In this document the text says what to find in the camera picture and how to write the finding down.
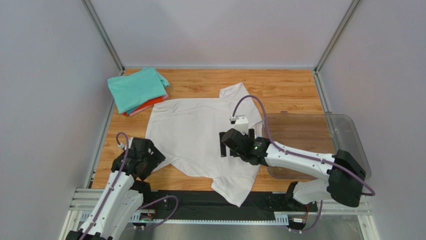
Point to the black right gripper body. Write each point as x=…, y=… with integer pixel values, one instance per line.
x=225, y=143

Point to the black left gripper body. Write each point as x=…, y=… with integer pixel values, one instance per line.
x=152, y=160

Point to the white t shirt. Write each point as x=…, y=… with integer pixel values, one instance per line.
x=187, y=132

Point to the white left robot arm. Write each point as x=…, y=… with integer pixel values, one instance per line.
x=124, y=193

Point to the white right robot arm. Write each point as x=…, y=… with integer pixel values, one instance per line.
x=338, y=176

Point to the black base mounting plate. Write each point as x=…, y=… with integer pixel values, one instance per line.
x=210, y=205

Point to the orange folded t shirt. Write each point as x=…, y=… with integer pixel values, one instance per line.
x=146, y=104

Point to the pink folded t shirt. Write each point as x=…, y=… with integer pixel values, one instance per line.
x=149, y=106

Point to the teal folded t shirt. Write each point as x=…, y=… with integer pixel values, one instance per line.
x=133, y=90

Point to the clear plastic bin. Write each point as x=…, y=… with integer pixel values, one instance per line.
x=319, y=133

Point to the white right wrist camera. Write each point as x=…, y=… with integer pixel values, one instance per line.
x=240, y=123

